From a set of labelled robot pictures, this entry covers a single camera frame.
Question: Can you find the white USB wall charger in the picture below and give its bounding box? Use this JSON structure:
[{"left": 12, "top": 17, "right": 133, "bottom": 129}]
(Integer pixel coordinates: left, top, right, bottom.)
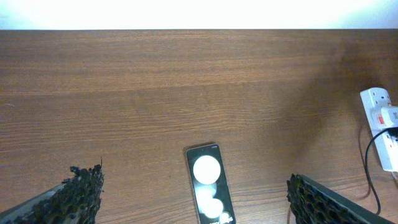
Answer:
[{"left": 371, "top": 106, "right": 397, "bottom": 130}]

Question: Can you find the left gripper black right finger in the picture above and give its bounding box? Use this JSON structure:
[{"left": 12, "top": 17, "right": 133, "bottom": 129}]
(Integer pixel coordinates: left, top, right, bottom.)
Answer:
[{"left": 287, "top": 174, "right": 390, "bottom": 224}]

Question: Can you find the black Samsung Galaxy smartphone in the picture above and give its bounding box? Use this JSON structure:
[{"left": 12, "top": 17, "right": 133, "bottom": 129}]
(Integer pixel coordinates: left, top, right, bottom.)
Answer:
[{"left": 186, "top": 144, "right": 237, "bottom": 224}]

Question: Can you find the white power strip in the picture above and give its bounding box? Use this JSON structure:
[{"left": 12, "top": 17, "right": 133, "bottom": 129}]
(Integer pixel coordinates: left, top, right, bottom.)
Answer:
[{"left": 360, "top": 87, "right": 397, "bottom": 172}]

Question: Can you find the black USB charging cable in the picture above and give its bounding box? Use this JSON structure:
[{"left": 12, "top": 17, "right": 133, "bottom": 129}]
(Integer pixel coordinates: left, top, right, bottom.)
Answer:
[{"left": 364, "top": 126, "right": 398, "bottom": 216}]

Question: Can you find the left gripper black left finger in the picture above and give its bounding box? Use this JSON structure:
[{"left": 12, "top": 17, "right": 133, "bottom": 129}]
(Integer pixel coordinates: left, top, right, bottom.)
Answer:
[{"left": 1, "top": 164, "right": 104, "bottom": 224}]

